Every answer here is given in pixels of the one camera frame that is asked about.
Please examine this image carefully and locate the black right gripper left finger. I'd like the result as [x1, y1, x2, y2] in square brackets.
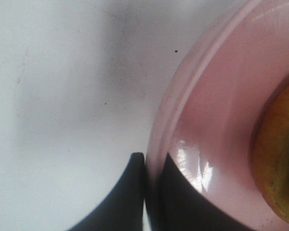
[70, 153, 145, 231]

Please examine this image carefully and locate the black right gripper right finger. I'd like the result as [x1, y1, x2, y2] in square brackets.
[145, 155, 249, 231]

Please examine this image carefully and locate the pink round plate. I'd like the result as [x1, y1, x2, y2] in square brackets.
[146, 0, 289, 231]

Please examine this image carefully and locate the burger with lettuce and cheese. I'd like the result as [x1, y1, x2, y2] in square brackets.
[252, 85, 289, 223]

